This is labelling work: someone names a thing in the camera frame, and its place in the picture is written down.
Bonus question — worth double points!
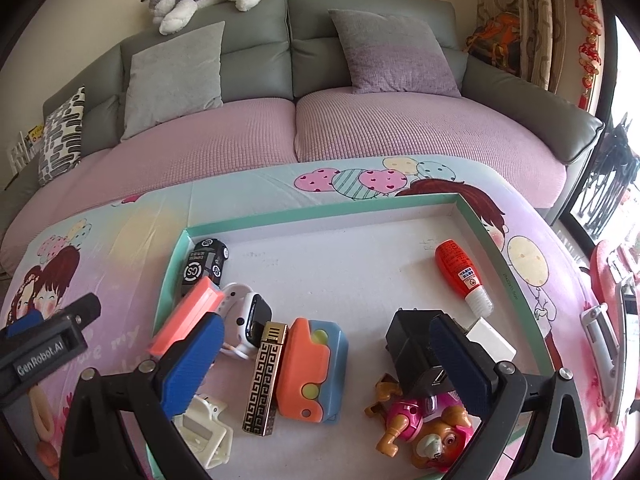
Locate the gold black patterned lighter box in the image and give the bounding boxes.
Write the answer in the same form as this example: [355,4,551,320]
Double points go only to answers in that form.
[242,322,288,437]

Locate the white power adapter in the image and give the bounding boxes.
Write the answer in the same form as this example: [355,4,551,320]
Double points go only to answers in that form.
[466,318,516,363]

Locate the coral blue holder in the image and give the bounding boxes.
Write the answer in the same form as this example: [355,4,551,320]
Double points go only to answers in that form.
[149,276,224,358]
[276,318,348,424]

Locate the pink pup toy figure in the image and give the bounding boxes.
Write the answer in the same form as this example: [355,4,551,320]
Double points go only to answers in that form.
[364,374,474,472]

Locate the black toy car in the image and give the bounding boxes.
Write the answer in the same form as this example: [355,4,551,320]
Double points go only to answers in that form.
[180,237,229,297]

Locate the white smart watch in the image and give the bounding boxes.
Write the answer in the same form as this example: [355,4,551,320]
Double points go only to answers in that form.
[217,283,272,361]

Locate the black power adapter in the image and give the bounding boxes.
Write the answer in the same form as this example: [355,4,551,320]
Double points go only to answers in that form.
[385,309,454,399]

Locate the red white glue bottle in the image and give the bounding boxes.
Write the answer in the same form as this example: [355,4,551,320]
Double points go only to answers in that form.
[435,240,494,318]

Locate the black white patterned cushion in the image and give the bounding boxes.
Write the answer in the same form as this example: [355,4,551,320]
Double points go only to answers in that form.
[38,86,86,186]

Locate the books beside sofa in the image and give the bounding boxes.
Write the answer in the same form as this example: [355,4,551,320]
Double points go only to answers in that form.
[6,124,44,176]

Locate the red round stool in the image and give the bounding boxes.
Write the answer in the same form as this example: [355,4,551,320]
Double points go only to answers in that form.
[589,240,639,308]

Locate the teal rimmed white tray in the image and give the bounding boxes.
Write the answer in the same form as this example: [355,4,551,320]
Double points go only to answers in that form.
[156,195,553,479]

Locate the light grey cushion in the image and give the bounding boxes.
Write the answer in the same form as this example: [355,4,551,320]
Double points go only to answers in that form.
[122,22,226,140]

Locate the black folding rack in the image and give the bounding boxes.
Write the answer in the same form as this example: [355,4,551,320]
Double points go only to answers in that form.
[570,113,639,243]

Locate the grey green sofa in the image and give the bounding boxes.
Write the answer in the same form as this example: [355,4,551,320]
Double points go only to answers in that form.
[0,0,606,221]

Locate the grey purple cushion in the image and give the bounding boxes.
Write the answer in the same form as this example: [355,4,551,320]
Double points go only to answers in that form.
[329,9,460,98]

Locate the red hanging ornament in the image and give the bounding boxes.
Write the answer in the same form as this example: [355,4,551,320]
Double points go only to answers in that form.
[574,0,604,112]

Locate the orange decorated bag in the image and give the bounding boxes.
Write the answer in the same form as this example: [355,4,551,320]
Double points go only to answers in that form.
[465,12,521,76]

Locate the patterned curtain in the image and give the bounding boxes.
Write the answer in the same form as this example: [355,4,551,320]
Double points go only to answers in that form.
[476,0,566,93]

